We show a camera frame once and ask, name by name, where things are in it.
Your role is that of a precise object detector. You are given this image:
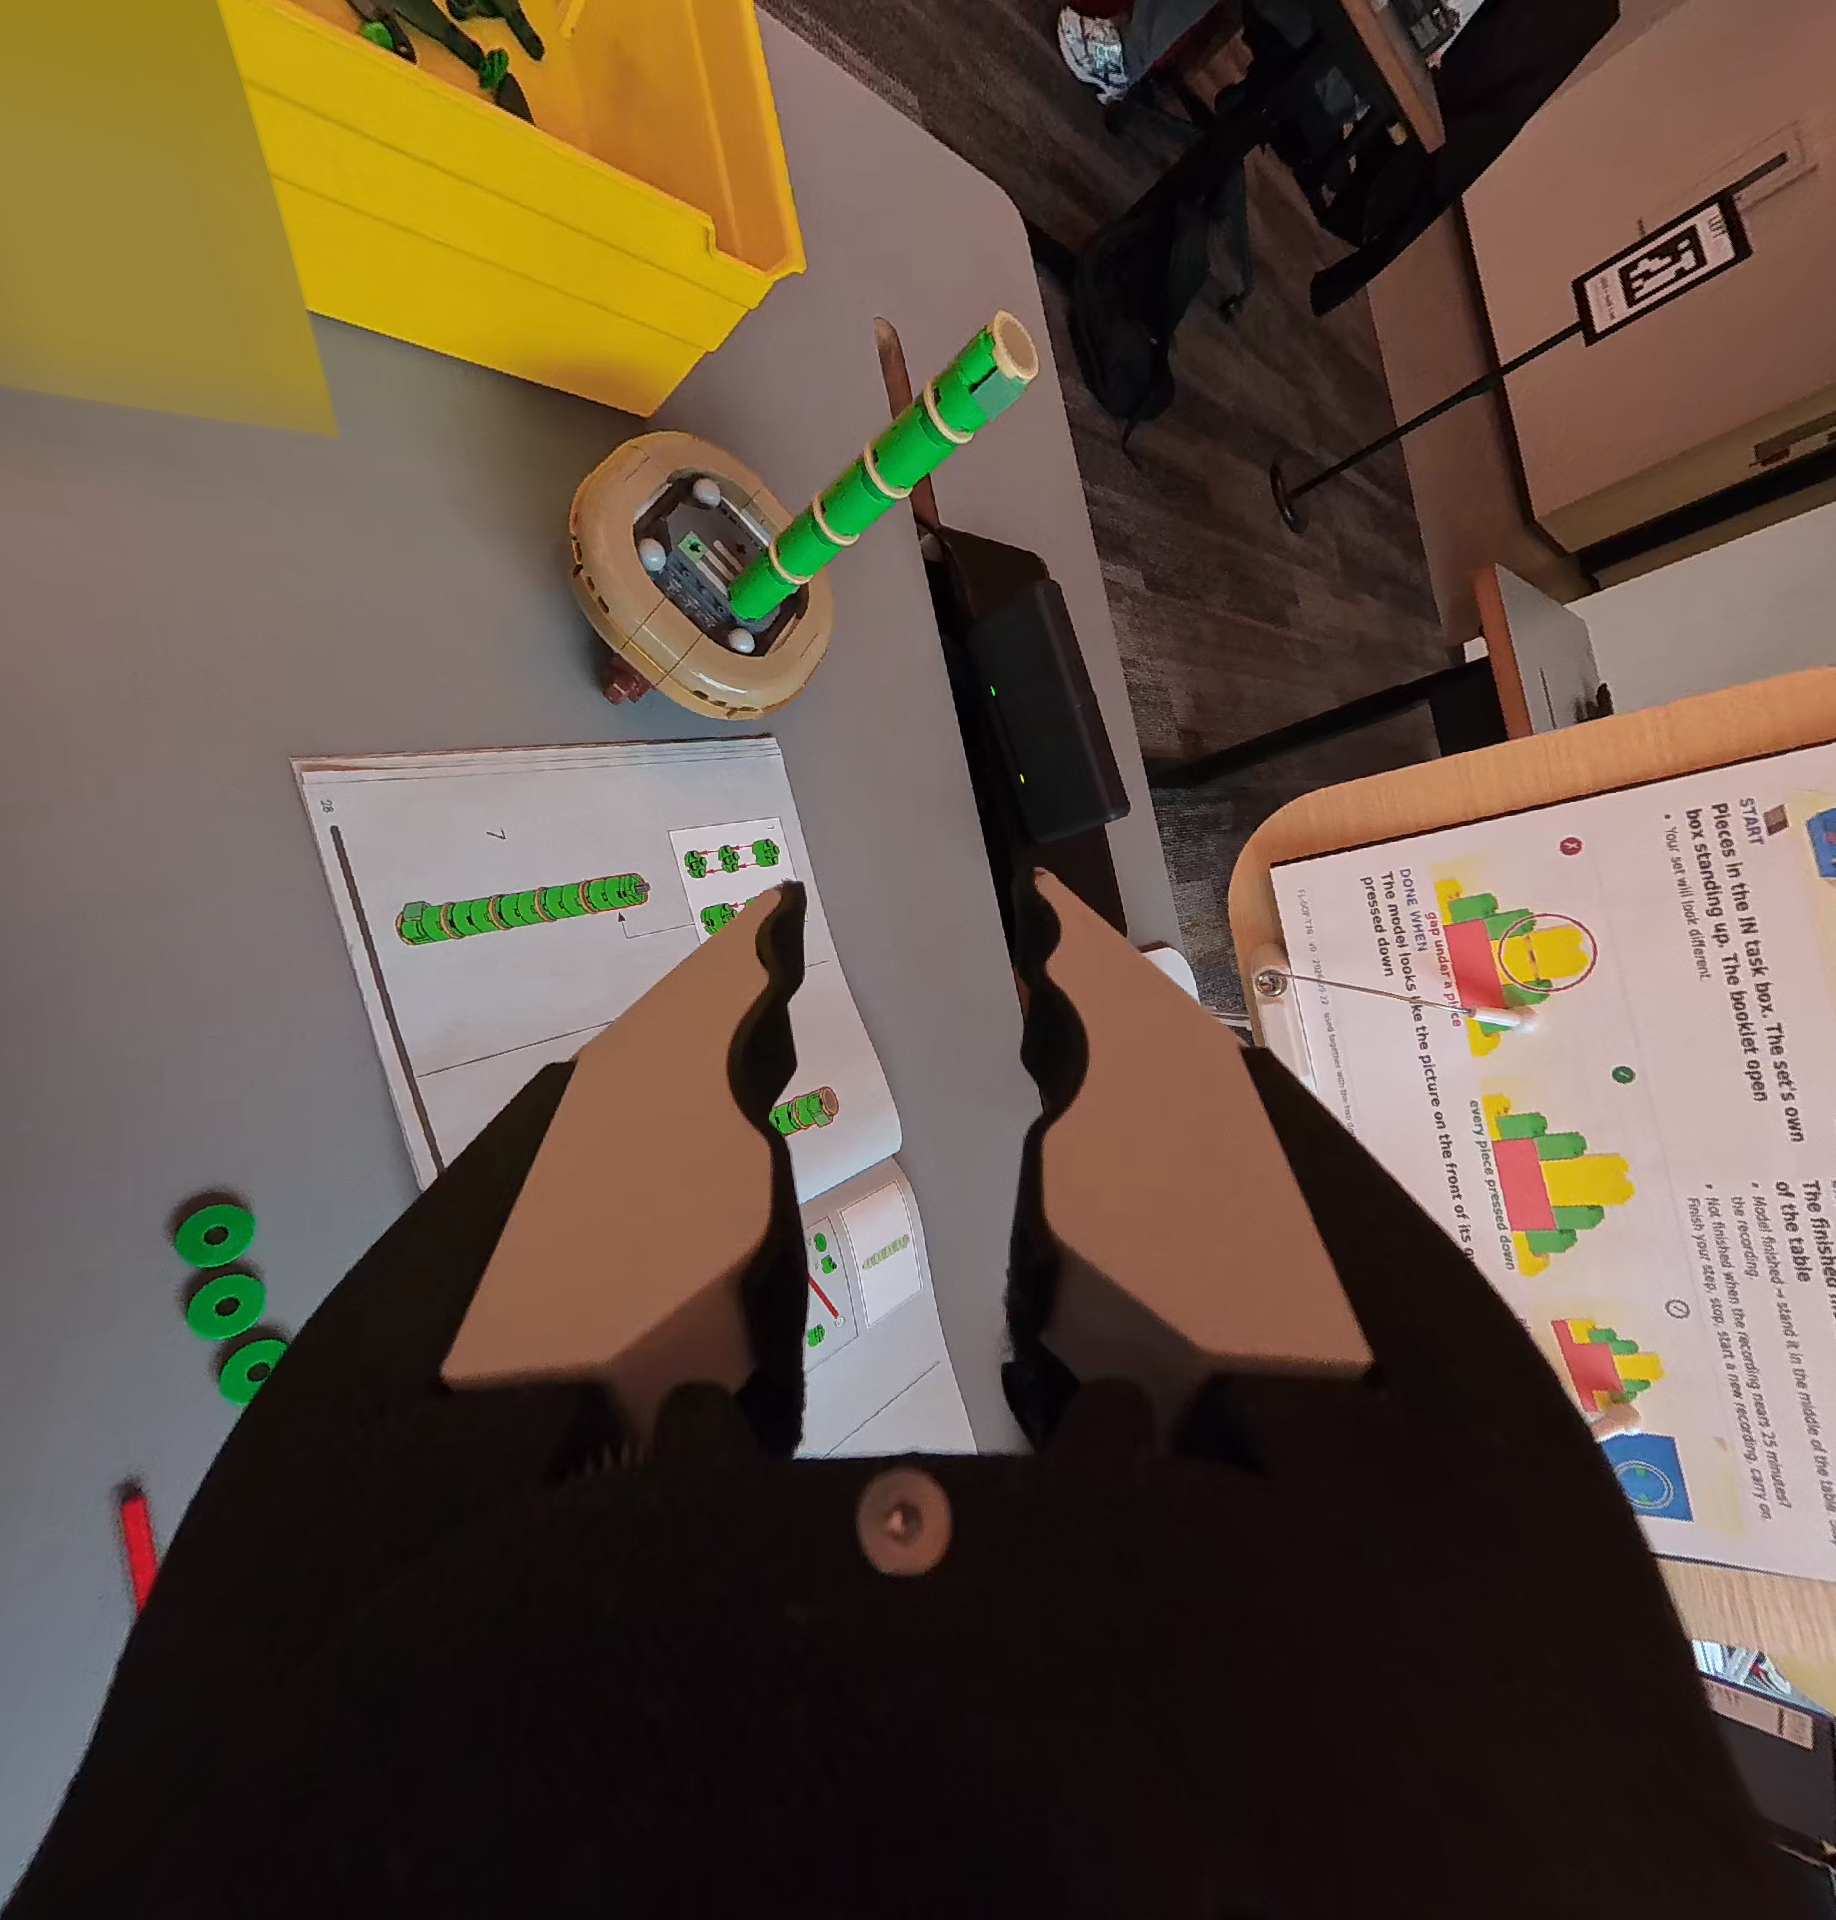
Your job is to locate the printed task sheet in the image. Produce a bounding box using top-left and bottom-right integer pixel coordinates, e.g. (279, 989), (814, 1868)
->
(1270, 772), (1836, 1592)

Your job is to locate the black office chair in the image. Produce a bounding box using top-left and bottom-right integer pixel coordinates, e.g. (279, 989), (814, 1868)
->
(1070, 0), (1459, 425)

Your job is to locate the yellow plastic parts bin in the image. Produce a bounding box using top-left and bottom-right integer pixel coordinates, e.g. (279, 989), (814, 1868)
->
(220, 0), (810, 419)

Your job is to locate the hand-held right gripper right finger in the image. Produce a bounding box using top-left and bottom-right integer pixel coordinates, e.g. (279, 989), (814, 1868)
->
(1005, 867), (1374, 1454)

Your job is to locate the black floor sign stand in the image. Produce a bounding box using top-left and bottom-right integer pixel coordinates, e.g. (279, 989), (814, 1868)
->
(1270, 149), (1798, 537)

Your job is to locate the pile of toy brick pieces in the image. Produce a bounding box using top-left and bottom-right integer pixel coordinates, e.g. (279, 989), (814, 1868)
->
(345, 0), (589, 124)

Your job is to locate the grey desk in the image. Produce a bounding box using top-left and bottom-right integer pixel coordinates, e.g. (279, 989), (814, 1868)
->
(0, 14), (1204, 1668)

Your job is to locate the black power box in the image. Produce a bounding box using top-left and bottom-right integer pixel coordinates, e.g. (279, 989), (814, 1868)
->
(960, 577), (1133, 846)

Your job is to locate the toy bamboo stalk in tan pot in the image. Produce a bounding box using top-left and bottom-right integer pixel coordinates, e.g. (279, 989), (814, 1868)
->
(565, 306), (1039, 725)

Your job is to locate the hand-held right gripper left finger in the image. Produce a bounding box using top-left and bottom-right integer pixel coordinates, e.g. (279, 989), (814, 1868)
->
(442, 883), (848, 1460)

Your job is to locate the building instruction booklet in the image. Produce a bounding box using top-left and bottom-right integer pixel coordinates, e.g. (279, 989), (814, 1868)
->
(291, 734), (983, 1460)

